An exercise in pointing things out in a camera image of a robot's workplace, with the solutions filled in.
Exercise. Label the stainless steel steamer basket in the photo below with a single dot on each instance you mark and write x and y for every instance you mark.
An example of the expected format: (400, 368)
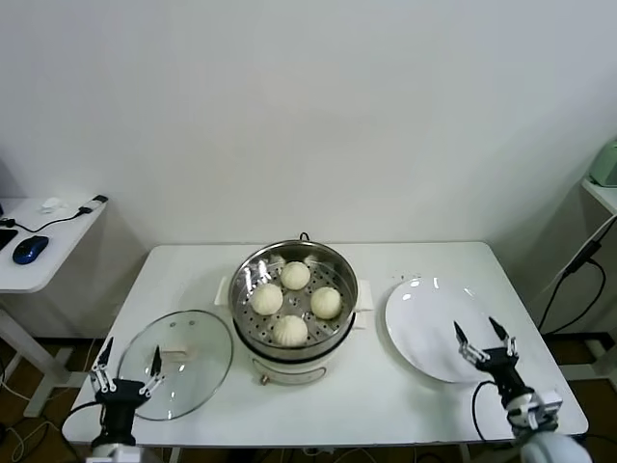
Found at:
(337, 280)

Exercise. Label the white side desk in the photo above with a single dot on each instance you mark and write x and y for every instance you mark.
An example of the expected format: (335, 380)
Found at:
(48, 241)

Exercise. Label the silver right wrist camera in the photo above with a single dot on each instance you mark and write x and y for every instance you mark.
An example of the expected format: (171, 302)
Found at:
(535, 410)

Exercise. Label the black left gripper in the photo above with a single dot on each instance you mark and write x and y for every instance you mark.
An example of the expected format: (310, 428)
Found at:
(118, 400)

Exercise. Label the white crumpled tissue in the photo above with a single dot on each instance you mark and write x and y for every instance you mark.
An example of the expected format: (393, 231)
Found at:
(53, 203)

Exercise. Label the black keyboard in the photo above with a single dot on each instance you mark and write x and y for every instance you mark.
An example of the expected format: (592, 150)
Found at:
(6, 238)

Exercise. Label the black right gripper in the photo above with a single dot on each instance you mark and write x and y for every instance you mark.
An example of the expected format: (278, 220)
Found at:
(501, 369)

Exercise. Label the white round plate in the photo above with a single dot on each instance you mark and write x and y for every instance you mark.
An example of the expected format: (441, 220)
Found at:
(424, 318)

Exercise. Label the white steamed baozi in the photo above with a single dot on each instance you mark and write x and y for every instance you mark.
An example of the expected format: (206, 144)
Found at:
(290, 330)
(295, 275)
(326, 302)
(267, 298)

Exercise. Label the pale green appliance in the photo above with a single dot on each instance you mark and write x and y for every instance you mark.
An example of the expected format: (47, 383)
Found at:
(608, 164)

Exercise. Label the blue computer mouse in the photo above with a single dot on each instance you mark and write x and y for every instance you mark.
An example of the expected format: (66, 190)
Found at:
(31, 248)

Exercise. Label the round glass lid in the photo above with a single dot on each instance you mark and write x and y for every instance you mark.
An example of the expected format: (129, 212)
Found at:
(202, 347)

